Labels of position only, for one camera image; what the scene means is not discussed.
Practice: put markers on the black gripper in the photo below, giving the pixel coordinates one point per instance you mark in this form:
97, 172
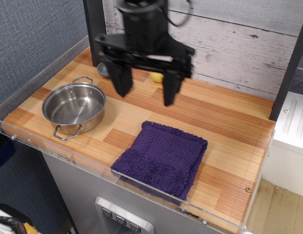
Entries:
146, 44

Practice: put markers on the purple cloth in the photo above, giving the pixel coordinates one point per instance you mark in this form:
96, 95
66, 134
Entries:
163, 157

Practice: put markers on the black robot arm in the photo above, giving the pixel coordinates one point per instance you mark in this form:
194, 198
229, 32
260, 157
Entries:
141, 5

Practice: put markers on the yellow cloth scrap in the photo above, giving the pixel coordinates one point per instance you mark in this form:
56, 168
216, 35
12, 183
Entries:
30, 229

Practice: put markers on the yellow toy potato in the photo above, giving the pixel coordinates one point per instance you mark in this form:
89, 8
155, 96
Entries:
156, 77

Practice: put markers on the blue grey toy scoop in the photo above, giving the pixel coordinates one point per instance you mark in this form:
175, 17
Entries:
102, 70

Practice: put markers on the stainless steel pot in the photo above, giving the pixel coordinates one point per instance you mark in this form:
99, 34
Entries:
74, 108

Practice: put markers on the clear acrylic table guard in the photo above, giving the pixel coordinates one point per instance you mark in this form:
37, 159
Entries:
236, 126

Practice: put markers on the silver dispenser button panel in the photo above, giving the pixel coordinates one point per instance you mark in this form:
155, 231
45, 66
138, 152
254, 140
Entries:
117, 220

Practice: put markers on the white metal side cabinet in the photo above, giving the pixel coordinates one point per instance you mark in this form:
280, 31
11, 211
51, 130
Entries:
283, 165

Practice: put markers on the black left vertical post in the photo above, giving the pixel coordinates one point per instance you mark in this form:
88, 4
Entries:
95, 21

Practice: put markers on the black vertical post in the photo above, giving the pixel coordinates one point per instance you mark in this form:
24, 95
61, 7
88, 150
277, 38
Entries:
95, 21
288, 77

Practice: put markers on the black right vertical post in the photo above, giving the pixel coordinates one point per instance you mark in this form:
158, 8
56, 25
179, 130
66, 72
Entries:
288, 77

